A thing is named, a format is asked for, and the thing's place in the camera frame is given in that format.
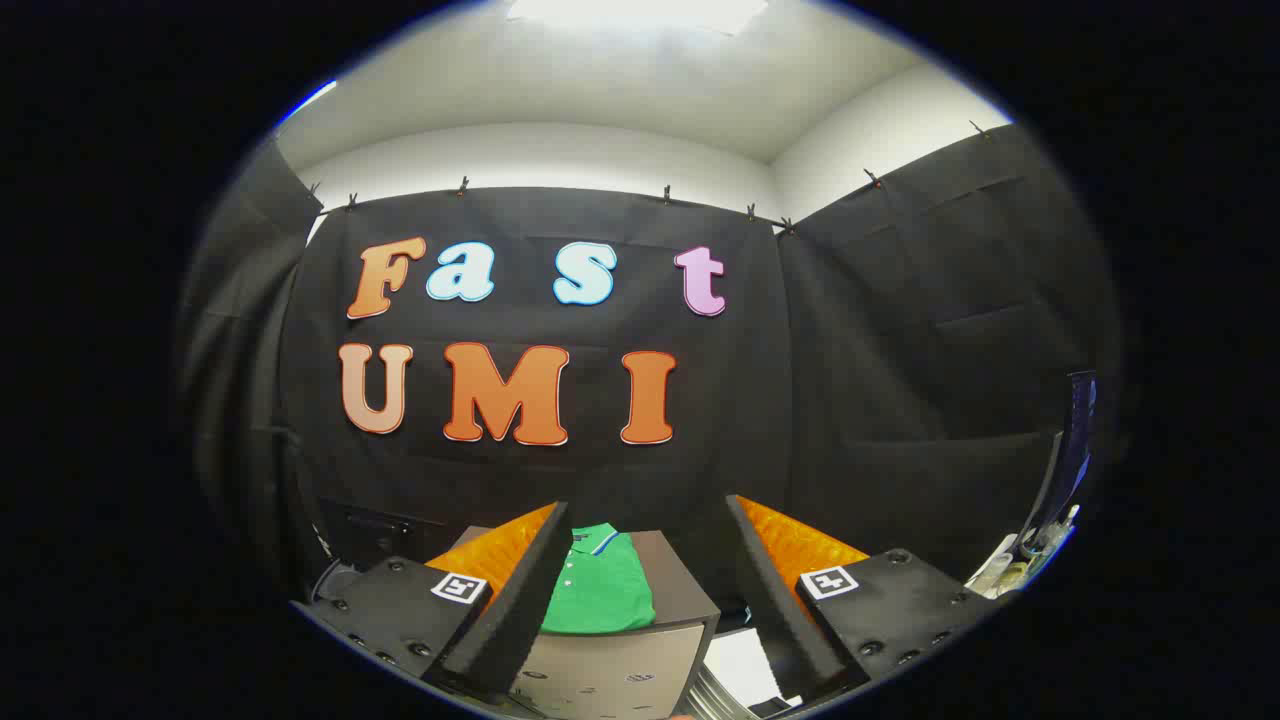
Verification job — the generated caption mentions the dark blue upright panel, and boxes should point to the dark blue upright panel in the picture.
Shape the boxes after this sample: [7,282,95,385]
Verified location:
[1020,370,1098,561]

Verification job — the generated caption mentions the green polo shirt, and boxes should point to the green polo shirt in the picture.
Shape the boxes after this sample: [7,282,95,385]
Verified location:
[540,522,658,636]

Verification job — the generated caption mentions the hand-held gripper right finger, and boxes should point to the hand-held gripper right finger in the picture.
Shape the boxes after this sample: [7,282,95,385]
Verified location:
[725,494,1004,703]

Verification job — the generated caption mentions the ribbed metal hose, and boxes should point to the ribbed metal hose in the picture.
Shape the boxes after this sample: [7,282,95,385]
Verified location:
[690,660,756,719]

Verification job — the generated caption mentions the pale plastic items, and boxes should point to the pale plastic items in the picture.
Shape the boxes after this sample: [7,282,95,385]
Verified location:
[965,505,1079,601]

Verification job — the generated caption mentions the ceiling light panel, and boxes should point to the ceiling light panel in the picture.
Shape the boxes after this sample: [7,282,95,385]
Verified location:
[505,0,771,37]
[285,78,339,123]

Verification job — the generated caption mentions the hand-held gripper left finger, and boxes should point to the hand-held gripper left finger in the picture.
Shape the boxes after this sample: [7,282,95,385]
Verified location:
[293,501,574,701]

